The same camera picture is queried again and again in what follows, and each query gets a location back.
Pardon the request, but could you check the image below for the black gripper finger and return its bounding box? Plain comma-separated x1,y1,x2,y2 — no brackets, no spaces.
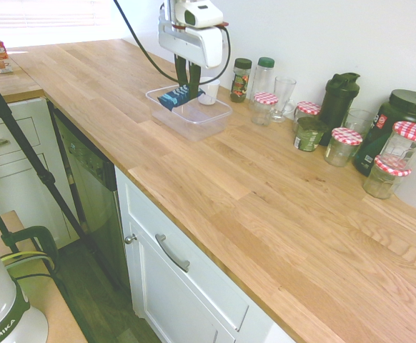
188,64,202,99
174,55,189,87

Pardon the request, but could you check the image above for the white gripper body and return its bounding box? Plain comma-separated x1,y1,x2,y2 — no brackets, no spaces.
157,17,225,69

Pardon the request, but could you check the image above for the blue protein bar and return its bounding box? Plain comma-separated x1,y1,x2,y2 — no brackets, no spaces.
157,84,206,110

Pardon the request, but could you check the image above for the clear plastic rectangular container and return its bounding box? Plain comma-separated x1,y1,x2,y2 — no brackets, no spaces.
145,84,234,143

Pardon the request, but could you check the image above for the black Vega protein tub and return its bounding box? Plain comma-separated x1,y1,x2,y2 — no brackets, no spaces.
353,89,416,177

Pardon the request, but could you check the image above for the white plastic cup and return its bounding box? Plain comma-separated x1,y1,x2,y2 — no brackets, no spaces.
197,76,221,106

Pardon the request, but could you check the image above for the spice jar with dark lid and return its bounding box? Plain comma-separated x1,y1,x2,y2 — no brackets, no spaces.
229,57,253,104

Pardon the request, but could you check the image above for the clear bottle with green lid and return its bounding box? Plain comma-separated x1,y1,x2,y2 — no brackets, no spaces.
249,56,275,108

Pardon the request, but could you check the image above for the glass jar red checkered lid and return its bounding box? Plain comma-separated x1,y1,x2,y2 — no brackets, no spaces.
324,127,363,168
292,101,322,133
251,91,278,126
378,121,416,171
362,156,412,200

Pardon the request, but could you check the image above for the tall glass mug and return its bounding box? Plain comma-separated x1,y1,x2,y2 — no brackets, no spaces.
270,76,297,124

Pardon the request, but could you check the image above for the small green lidded tub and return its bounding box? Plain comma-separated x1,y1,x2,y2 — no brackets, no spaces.
293,116,329,153

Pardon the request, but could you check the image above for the black dishwasher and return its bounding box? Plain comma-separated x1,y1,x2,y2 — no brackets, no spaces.
47,101,132,290

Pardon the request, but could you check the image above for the dark green shaker bottle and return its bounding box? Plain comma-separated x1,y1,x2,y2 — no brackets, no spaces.
318,72,361,146

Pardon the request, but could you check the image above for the white window blind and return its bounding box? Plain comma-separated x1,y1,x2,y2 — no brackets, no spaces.
0,0,112,36

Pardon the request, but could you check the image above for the clear drinking glass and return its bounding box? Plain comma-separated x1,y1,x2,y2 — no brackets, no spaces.
343,108,375,144

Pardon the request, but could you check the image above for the white corner cabinet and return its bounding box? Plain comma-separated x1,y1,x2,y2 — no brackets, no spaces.
0,96,84,251

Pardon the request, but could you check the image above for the dark clamp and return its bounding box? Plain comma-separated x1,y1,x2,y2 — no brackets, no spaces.
0,225,59,283

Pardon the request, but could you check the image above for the white kitchen cabinet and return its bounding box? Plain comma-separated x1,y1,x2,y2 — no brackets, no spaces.
114,166,294,343

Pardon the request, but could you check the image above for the wrist camera on red mount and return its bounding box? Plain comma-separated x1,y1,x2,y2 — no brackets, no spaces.
172,0,229,29

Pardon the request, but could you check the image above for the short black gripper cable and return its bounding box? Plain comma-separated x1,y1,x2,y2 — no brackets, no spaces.
200,23,231,86

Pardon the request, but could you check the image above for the long black cable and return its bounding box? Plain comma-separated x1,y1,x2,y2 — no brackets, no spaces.
113,0,180,84

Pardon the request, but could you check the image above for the black camera tripod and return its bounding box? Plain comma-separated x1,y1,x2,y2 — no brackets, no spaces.
0,60,123,290

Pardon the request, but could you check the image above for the silver drawer handle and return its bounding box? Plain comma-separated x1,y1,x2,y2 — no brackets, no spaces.
154,234,191,273

